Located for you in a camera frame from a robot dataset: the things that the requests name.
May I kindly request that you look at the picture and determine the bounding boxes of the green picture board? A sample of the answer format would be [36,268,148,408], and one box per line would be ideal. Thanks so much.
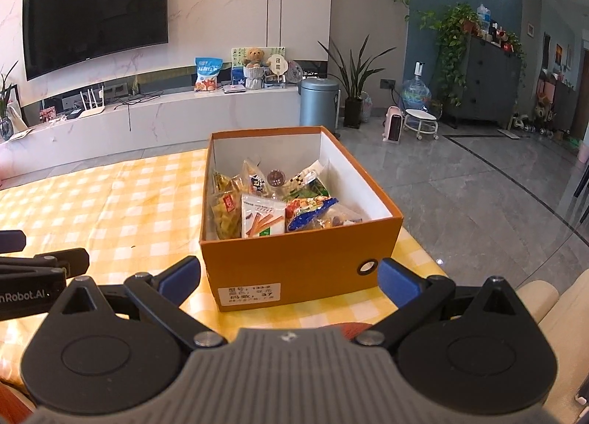
[231,46,286,84]

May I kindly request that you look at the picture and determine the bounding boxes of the small pink white heater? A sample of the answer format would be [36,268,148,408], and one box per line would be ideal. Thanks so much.
[384,106,406,144]

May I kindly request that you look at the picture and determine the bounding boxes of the black cables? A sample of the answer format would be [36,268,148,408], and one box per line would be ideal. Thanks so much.
[113,90,164,130]

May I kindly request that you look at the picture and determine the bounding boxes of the clear small cakes packet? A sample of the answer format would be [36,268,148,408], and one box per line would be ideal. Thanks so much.
[239,158,268,197]

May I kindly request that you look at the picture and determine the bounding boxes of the white green stick snack packet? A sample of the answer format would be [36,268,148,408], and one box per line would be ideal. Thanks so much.
[240,194,288,238]

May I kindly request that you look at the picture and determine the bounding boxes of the orange cardboard box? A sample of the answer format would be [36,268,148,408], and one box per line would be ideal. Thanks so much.
[199,126,403,313]

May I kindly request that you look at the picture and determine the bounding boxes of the trailing pothos plant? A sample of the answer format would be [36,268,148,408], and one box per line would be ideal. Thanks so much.
[416,3,482,107]

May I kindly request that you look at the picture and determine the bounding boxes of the black curved television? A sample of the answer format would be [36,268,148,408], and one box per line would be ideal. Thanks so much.
[22,0,170,81]

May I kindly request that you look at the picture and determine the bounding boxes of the long leaf plant black pot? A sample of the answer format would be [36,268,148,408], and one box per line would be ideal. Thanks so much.
[317,35,396,129]

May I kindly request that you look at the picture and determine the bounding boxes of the white knitted basket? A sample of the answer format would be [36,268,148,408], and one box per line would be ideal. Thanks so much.
[244,66,264,91]

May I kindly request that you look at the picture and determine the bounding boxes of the crab print chips packet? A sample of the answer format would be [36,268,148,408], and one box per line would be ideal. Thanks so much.
[285,196,339,234]

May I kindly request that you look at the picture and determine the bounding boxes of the round paper fan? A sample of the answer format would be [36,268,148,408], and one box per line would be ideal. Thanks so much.
[269,55,290,84]

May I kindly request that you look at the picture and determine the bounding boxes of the yellow checked tablecloth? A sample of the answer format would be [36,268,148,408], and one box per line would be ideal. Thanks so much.
[0,148,449,388]

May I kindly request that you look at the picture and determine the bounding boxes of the white marble television console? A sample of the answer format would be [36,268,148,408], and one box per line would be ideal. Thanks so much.
[0,83,302,181]

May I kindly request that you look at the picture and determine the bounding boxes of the plant in glass vase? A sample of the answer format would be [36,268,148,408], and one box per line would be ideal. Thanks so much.
[0,60,19,141]

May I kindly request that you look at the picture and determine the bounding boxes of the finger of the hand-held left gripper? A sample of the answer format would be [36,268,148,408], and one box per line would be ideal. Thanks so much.
[0,231,27,252]
[0,248,90,278]

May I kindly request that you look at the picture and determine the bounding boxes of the small dark cabinet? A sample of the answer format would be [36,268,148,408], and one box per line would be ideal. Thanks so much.
[536,78,578,134]

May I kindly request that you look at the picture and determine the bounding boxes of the clear mixed candy packet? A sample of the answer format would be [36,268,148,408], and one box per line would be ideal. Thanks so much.
[317,203,371,229]

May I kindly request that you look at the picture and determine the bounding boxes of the blue snack bag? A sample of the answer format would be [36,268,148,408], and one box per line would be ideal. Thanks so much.
[194,57,222,93]

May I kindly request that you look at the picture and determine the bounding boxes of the yellow puffed snack packet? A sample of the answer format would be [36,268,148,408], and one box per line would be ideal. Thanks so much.
[209,171,244,241]

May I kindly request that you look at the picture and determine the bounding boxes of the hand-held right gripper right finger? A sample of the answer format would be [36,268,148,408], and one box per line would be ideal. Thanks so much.
[356,257,525,346]

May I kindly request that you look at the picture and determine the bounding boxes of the white round rolling stool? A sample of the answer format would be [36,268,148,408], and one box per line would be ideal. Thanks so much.
[405,108,440,141]

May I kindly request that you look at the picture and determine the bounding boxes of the blue water jug with pump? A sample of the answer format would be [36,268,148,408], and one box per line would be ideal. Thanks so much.
[399,62,432,112]

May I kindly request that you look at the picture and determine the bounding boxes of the bottles on cabinet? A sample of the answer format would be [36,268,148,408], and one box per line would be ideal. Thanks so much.
[476,4,514,54]

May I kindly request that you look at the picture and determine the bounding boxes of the white router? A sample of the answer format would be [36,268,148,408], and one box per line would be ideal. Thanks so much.
[76,89,106,118]

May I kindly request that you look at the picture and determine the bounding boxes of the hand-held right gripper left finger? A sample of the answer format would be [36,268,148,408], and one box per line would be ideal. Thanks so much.
[48,255,229,348]

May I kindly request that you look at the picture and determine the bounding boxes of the black picture frame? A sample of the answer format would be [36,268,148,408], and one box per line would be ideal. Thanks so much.
[7,85,24,130]

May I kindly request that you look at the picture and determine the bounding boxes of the dark grey cabinet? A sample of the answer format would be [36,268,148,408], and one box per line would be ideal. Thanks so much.
[444,35,528,127]

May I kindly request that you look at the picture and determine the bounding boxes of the grey blue trash can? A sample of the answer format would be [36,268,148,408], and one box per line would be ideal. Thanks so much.
[299,78,341,130]

